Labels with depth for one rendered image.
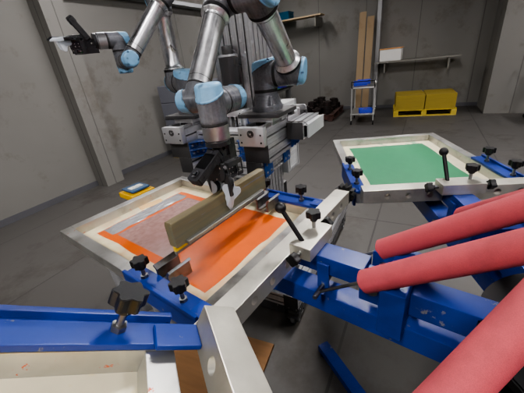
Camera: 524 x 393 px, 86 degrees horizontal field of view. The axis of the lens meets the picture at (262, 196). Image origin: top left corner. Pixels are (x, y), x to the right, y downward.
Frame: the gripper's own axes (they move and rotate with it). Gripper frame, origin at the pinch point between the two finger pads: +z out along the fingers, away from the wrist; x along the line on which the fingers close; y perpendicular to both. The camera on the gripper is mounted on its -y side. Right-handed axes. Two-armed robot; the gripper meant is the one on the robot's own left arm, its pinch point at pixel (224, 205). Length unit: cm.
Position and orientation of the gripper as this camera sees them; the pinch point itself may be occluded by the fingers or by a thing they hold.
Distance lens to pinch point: 88.3
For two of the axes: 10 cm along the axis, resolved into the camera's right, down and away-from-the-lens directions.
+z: 1.1, 8.9, 4.3
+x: -8.0, -1.8, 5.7
